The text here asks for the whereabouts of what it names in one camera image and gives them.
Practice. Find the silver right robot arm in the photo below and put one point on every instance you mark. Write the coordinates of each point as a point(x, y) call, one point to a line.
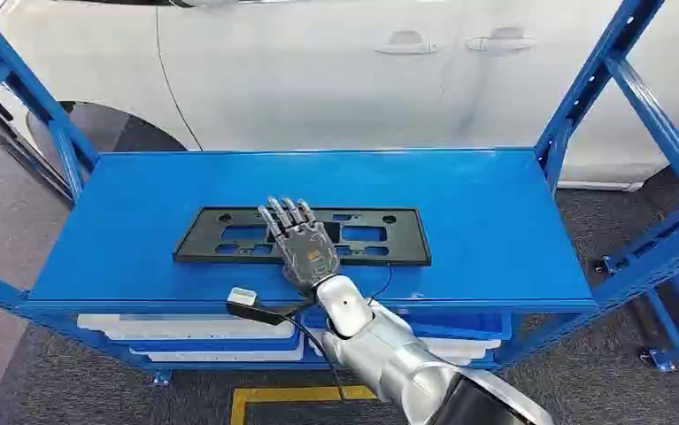
point(386, 352)

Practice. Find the dark metal rail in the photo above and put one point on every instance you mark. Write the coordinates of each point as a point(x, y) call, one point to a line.
point(22, 155)

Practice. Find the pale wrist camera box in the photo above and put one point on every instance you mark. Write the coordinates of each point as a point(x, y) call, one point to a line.
point(242, 296)

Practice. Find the black license plate frame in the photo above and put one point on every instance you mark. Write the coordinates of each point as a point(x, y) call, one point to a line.
point(210, 252)

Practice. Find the blue metal cart frame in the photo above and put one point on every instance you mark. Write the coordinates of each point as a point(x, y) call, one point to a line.
point(667, 252)

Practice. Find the white car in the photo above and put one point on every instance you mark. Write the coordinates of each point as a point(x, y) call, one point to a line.
point(315, 82)

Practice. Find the blue metal shelf rack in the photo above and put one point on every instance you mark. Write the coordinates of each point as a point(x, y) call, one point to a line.
point(462, 223)

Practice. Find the black caster wheel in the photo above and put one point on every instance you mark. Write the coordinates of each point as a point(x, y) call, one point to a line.
point(601, 268)
point(646, 356)

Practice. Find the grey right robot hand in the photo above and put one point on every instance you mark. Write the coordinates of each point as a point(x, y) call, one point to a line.
point(310, 255)

